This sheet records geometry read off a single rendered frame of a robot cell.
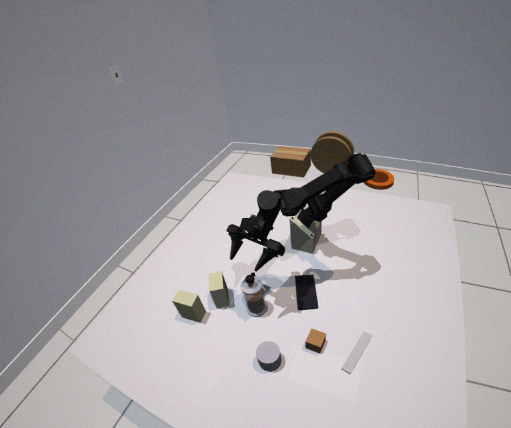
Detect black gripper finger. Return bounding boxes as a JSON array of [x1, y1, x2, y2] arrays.
[[254, 248, 278, 271], [228, 233, 243, 260]]

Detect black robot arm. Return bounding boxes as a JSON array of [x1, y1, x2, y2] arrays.
[[240, 153, 375, 235]]

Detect light grey flat bar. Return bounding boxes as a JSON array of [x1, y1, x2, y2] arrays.
[[342, 331, 372, 374]]

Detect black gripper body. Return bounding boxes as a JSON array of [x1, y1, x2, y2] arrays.
[[226, 215, 285, 256]]

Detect brown cube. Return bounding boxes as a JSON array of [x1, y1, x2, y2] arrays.
[[305, 329, 326, 354]]

